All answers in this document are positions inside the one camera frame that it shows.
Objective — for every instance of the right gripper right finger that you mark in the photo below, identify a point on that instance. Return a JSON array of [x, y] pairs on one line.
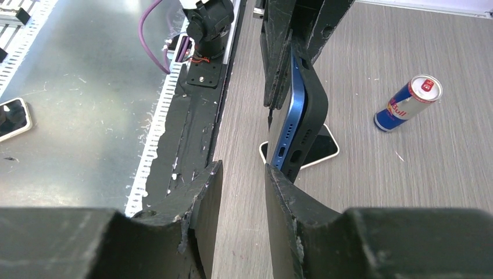
[[310, 240]]

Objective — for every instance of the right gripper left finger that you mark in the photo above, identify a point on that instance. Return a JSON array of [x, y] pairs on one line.
[[173, 239]]

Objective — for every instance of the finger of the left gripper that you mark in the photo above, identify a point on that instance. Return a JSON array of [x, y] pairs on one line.
[[316, 20], [275, 40]]

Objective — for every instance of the black phone case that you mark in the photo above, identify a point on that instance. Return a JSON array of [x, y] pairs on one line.
[[314, 113]]

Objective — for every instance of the blue phone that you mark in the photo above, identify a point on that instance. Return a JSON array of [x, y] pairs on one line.
[[286, 120]]

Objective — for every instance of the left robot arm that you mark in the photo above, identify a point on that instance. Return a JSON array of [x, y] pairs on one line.
[[208, 20]]

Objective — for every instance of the phone on metal sheet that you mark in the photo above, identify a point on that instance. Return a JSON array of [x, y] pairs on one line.
[[15, 118]]

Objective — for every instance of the Red Bull can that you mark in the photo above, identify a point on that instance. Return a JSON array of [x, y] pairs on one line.
[[415, 96]]

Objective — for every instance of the aluminium frame rail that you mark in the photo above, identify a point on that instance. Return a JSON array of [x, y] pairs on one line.
[[21, 22]]

